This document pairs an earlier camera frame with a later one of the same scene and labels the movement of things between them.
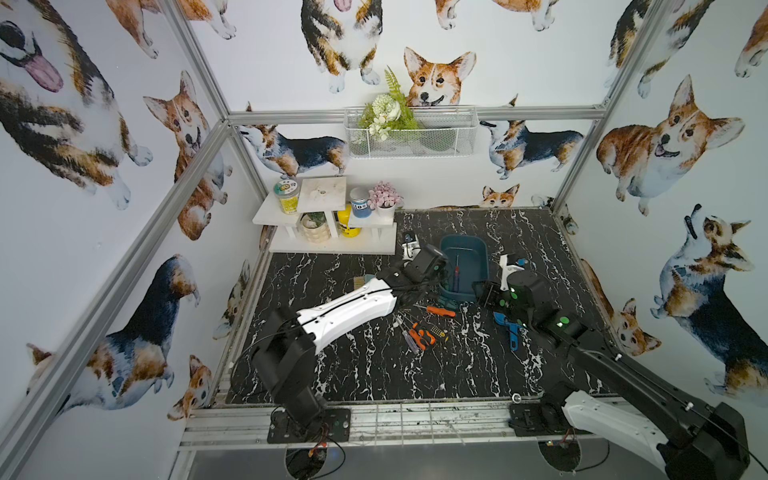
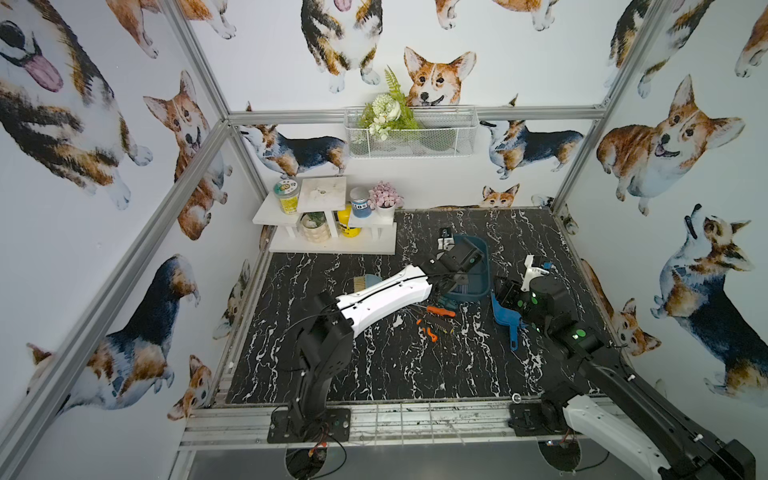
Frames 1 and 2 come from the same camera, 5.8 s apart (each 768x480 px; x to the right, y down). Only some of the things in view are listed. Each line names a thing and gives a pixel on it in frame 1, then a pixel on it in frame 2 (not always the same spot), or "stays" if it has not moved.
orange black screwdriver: x=438 y=311 stays
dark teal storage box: x=472 y=252 stays
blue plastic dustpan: x=513 y=329 stays
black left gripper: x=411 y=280 -> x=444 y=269
